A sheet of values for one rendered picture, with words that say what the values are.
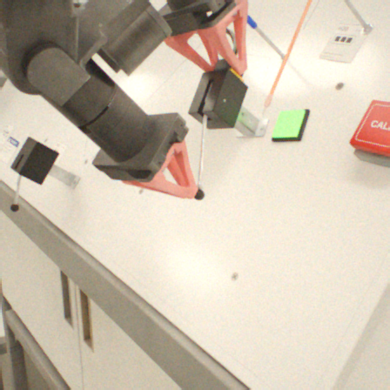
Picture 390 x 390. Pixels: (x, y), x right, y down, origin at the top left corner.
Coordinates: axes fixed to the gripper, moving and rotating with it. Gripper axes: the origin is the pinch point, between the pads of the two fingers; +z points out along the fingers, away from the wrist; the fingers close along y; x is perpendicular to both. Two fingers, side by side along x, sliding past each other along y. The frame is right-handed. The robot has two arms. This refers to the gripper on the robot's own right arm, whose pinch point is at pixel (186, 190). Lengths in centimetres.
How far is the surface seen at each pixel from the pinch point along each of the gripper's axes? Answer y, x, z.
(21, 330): 89, 22, 42
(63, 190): 39.8, -2.2, 6.7
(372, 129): -18.0, -9.5, 2.2
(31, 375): 127, 34, 77
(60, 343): 56, 20, 33
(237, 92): -1.7, -12.7, -1.5
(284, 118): -4.9, -13.1, 4.0
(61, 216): 37.0, 2.4, 7.6
